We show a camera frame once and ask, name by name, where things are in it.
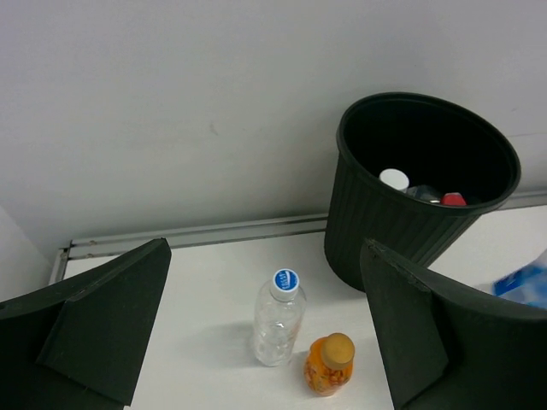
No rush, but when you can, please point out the black plastic waste bin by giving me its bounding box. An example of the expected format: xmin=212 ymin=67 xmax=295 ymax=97
xmin=324 ymin=92 xmax=521 ymax=290

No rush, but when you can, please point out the square juice-label clear bottle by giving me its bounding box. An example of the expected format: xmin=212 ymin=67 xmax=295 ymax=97
xmin=477 ymin=251 xmax=546 ymax=309

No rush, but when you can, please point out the large red-label clear bottle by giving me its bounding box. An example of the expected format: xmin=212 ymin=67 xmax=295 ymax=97
xmin=406 ymin=184 xmax=467 ymax=207

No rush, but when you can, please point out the orange juice bottle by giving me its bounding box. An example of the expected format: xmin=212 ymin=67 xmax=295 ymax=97
xmin=303 ymin=333 xmax=356 ymax=396

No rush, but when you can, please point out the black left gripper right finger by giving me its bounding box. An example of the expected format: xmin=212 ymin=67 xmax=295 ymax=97
xmin=360 ymin=240 xmax=546 ymax=409

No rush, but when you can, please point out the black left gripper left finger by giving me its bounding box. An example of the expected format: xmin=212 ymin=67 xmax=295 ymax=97
xmin=1 ymin=238 xmax=171 ymax=409

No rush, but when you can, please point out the aluminium table edge rail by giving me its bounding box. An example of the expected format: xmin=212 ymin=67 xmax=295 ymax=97
xmin=52 ymin=191 xmax=546 ymax=293

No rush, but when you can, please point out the white-cap bottle in bin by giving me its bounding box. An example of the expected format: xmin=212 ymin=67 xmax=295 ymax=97
xmin=379 ymin=168 xmax=409 ymax=192

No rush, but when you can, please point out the tall clear blue-cap bottle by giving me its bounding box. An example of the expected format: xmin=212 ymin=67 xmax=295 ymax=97
xmin=252 ymin=268 xmax=307 ymax=367

